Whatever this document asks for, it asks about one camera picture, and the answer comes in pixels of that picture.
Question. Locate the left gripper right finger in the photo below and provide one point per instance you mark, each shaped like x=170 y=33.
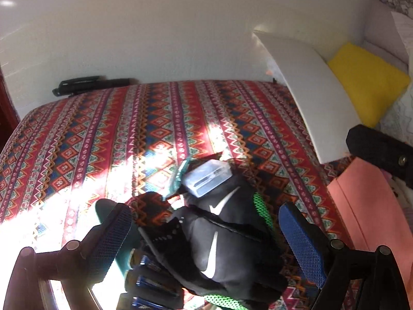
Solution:
x=332 y=265

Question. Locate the yellow cushion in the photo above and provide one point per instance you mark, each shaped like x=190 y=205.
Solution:
x=366 y=79

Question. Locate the clear plastic box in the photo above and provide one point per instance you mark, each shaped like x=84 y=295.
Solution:
x=206 y=177

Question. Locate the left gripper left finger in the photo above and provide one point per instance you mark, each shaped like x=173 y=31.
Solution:
x=78 y=265

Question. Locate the white box lid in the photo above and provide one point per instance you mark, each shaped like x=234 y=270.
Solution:
x=323 y=104

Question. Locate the pink storage box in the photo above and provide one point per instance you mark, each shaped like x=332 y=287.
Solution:
x=371 y=212

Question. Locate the blue batteries pack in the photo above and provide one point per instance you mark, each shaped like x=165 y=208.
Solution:
x=148 y=285

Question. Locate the black pen at wall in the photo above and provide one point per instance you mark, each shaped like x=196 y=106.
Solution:
x=82 y=85

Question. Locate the black nike gloves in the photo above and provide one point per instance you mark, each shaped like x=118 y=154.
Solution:
x=222 y=246

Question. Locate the red patterned tablecloth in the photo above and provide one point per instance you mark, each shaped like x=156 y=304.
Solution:
x=68 y=163

